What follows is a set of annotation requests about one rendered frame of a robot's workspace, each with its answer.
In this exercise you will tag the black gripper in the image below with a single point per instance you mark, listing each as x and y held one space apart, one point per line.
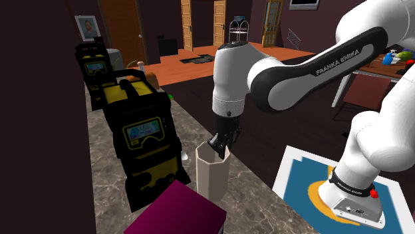
227 126

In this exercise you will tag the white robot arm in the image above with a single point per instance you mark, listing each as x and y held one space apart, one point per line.
382 136

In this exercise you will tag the beige octagonal cup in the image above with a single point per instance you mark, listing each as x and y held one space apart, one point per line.
210 176

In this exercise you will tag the large black yellow radio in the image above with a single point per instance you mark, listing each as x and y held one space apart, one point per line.
146 152

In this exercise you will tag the magenta box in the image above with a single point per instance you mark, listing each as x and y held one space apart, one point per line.
181 214

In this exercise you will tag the dark floor rug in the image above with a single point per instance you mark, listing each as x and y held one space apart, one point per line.
197 58

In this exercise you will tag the brown bread loaf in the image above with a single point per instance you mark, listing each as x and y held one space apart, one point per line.
153 80

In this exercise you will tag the white shaker with brown top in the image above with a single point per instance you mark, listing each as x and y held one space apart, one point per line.
141 66

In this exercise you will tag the black armchair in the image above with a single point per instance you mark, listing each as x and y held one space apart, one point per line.
167 46

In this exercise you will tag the light wooden door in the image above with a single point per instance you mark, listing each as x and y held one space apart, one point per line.
219 24
186 26

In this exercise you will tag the wooden glazed door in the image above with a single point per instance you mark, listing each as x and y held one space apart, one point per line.
271 24

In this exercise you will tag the small black yellow radio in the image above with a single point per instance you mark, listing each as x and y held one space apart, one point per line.
94 77

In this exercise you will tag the dark brown door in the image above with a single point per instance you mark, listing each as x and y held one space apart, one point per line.
124 29

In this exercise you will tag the dark red chair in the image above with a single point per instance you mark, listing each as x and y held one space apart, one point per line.
366 90

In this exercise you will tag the wooden table with white legs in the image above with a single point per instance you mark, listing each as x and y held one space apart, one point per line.
376 69

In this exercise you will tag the grey wall grille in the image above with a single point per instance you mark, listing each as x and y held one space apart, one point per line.
294 39

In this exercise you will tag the wall television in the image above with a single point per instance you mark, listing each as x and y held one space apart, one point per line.
304 4

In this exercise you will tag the framed portrait wall picture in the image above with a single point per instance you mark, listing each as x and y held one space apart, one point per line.
87 28

